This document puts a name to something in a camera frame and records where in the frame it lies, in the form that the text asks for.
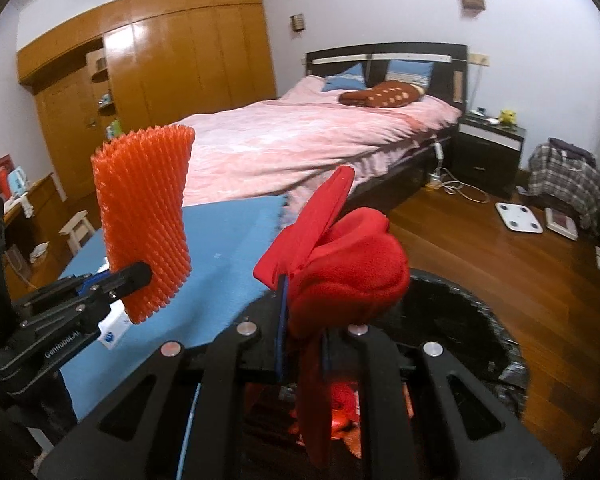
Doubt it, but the white medicine box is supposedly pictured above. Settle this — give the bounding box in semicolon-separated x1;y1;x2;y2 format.
98;300;132;350

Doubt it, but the red cloth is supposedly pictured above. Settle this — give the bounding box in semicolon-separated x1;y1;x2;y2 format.
253;166;410;469

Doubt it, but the orange foam fruit net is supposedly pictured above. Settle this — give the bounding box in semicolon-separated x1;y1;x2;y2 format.
91;124;195;324

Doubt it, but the black trash bin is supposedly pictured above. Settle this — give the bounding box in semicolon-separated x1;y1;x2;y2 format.
239;270;529;479

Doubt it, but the small white wooden stool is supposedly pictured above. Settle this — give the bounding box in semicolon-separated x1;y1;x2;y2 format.
59;210;96;256

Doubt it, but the wooden desk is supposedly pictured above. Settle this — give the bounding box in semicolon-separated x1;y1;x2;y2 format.
3;174;71;302

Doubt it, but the blue table cloth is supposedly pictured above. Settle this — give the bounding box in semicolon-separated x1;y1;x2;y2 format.
61;195;286;419

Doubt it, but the red toy in bin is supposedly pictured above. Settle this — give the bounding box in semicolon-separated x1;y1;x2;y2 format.
287;376;416;461

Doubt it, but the light blue kettle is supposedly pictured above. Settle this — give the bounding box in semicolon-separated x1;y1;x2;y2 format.
7;166;28;197

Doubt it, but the pink bed quilt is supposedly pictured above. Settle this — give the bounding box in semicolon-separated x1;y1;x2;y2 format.
181;76;460;214

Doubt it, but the wooden wardrobe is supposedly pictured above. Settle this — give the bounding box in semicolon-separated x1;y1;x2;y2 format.
17;0;276;200

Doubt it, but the brown dotted pillow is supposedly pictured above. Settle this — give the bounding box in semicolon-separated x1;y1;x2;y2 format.
338;80;425;108

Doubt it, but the blue pillow left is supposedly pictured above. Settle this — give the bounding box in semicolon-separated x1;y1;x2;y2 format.
322;63;367;92

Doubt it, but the blue pillow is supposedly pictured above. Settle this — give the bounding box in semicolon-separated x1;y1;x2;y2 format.
322;63;367;92
385;60;434;91

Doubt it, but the white bathroom scale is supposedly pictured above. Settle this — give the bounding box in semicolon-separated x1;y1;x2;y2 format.
495;203;543;234

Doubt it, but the black bedside table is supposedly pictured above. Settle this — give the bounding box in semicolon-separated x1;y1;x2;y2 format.
452;116;527;198

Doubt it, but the blue pillow right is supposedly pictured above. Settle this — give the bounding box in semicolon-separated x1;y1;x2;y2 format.
385;60;434;91

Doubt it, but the black bed headboard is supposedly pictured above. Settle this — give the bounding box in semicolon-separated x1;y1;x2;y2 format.
304;42;468;114

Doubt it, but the yellow plush toy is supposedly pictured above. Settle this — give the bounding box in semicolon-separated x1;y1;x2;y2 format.
498;108;517;127

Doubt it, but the plaid bag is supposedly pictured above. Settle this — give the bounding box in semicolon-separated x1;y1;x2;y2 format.
527;138;600;229

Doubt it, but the white power cable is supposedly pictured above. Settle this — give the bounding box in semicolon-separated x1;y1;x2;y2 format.
424;140;491;206

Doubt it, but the left wall lamp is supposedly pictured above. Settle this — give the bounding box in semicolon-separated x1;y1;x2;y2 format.
290;13;306;34

